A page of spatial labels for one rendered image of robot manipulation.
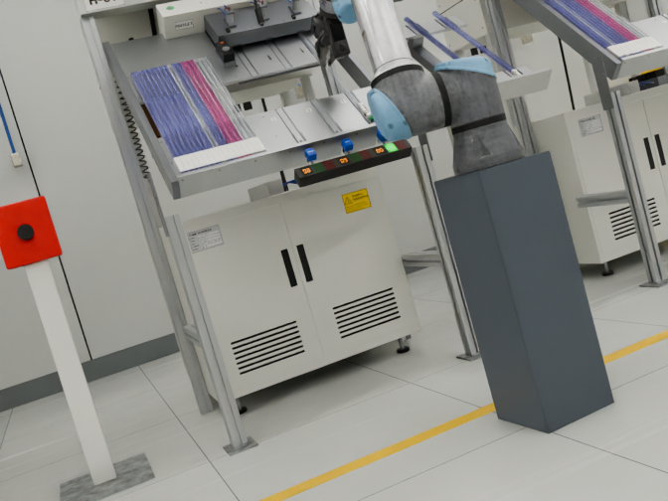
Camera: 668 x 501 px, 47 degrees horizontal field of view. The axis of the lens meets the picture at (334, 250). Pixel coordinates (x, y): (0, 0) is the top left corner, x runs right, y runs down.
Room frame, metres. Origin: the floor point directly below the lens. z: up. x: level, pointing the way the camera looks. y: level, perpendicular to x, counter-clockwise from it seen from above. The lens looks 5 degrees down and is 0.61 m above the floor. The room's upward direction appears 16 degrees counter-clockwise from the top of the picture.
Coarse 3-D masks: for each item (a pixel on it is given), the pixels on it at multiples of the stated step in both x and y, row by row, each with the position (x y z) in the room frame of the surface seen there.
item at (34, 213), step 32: (0, 224) 1.97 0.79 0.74; (32, 224) 2.00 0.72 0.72; (32, 256) 1.99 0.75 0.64; (32, 288) 2.00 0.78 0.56; (64, 320) 2.02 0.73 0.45; (64, 352) 2.01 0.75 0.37; (64, 384) 2.00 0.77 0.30; (96, 416) 2.02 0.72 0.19; (96, 448) 2.01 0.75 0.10; (96, 480) 2.00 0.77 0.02; (128, 480) 1.97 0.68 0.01
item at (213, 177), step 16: (368, 128) 2.17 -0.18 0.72; (304, 144) 2.11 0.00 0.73; (320, 144) 2.13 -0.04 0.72; (336, 144) 2.16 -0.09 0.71; (368, 144) 2.21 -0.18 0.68; (240, 160) 2.05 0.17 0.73; (256, 160) 2.07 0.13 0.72; (272, 160) 2.09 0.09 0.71; (288, 160) 2.12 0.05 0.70; (304, 160) 2.14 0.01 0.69; (192, 176) 2.01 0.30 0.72; (208, 176) 2.03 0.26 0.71; (224, 176) 2.05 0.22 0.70; (240, 176) 2.08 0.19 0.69; (256, 176) 2.10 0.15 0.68; (192, 192) 2.04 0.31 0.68
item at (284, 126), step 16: (336, 96) 2.31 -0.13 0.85; (272, 112) 2.24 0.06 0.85; (288, 112) 2.24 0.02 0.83; (304, 112) 2.25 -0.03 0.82; (320, 112) 2.25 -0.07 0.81; (336, 112) 2.25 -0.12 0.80; (352, 112) 2.25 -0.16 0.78; (256, 128) 2.19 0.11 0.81; (272, 128) 2.19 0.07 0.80; (288, 128) 2.18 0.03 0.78; (304, 128) 2.19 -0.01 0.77; (320, 128) 2.19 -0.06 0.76; (336, 128) 2.19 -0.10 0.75; (352, 128) 2.20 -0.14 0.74; (160, 144) 2.12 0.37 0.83; (272, 144) 2.13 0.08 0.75; (288, 144) 2.14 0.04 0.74; (176, 176) 2.03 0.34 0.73
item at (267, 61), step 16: (112, 48) 2.47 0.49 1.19; (128, 48) 2.47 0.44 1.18; (144, 48) 2.47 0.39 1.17; (160, 48) 2.48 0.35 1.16; (176, 48) 2.48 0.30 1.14; (192, 48) 2.48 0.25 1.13; (208, 48) 2.48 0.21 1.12; (256, 48) 2.49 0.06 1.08; (272, 48) 2.49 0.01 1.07; (288, 48) 2.50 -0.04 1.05; (304, 48) 2.50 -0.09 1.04; (128, 64) 2.41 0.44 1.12; (144, 64) 2.41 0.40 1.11; (160, 64) 2.41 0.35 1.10; (240, 64) 2.42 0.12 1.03; (256, 64) 2.43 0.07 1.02; (272, 64) 2.43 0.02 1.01; (288, 64) 2.43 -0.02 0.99; (304, 64) 2.43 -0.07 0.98; (128, 80) 2.34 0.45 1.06; (224, 80) 2.36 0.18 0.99; (240, 80) 2.36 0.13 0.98; (256, 80) 2.44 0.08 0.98
